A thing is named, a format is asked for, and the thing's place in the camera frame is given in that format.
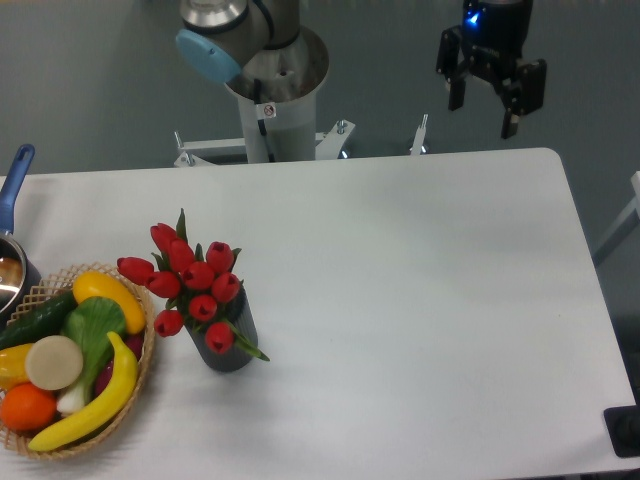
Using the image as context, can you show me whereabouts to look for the white furniture leg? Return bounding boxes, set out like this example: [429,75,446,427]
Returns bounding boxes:
[592,171,639,268]

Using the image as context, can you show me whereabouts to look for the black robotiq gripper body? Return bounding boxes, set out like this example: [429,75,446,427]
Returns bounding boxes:
[457,1,533,93]

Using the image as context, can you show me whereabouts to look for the black device at edge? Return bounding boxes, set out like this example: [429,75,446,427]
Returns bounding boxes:
[603,405,639,458]

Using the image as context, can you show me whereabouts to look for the green cucumber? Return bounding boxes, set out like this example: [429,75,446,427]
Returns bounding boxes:
[1,291,77,349]

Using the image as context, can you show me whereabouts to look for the blue handled saucepan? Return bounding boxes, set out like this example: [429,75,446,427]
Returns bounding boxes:
[1,144,41,329]

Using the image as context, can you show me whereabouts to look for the red tulip bouquet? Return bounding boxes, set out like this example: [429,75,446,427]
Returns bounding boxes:
[117,212,270,362]

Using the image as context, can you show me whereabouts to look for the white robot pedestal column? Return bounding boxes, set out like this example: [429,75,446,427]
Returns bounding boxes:
[226,26,329,164]

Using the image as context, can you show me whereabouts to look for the yellow squash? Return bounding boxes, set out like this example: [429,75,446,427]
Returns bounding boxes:
[72,270,146,335]

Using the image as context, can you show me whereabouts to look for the yellow banana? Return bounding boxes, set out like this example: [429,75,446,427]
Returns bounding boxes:
[28,332,138,452]

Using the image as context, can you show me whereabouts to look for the orange fruit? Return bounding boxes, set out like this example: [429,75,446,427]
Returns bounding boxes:
[1,383,57,431]

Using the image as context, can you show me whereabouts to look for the green bok choy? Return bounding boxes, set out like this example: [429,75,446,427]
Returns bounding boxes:
[57,296,126,417]

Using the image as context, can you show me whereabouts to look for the purple red vegetable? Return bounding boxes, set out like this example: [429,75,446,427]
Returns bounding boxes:
[93,333,144,397]

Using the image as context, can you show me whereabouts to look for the yellow bell pepper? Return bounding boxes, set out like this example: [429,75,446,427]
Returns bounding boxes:
[0,343,33,391]

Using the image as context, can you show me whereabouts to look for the woven wicker basket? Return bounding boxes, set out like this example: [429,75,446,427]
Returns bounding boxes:
[1,262,155,461]

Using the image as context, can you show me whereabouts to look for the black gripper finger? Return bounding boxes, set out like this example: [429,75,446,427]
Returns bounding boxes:
[500,59,547,139]
[436,25,469,111]

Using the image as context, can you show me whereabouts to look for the dark grey ribbed vase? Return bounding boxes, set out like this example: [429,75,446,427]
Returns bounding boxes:
[186,287,261,373]

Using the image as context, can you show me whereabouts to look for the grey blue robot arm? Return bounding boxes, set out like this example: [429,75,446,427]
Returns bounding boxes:
[176,1,547,139]

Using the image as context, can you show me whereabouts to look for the beige round slice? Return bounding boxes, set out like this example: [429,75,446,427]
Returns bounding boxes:
[25,335,84,391]

